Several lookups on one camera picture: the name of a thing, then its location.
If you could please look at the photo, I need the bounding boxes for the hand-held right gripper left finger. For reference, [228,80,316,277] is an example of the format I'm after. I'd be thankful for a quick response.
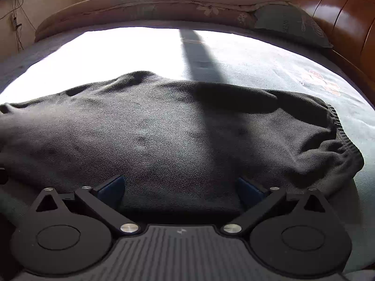
[35,174,143,236]

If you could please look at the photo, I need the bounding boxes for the black wall cable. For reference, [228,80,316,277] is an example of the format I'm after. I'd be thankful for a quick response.
[0,0,36,52]

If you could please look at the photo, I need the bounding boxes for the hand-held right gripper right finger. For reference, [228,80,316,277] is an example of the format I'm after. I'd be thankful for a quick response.
[221,177,326,236]

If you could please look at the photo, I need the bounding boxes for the teal printed pillow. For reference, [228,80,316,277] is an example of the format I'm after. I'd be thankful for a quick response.
[254,3,333,49]

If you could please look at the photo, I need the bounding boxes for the wooden headboard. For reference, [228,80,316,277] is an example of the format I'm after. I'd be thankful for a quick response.
[290,0,375,94]

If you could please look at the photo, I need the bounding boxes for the dark grey pants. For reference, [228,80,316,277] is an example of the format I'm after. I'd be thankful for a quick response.
[0,70,364,214]

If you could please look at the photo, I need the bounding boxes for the bed with floral teal sheet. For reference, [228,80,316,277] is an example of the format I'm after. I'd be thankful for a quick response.
[0,20,375,273]

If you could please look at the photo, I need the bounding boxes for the folded floral quilt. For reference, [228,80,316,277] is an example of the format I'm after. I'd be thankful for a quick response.
[34,0,292,42]

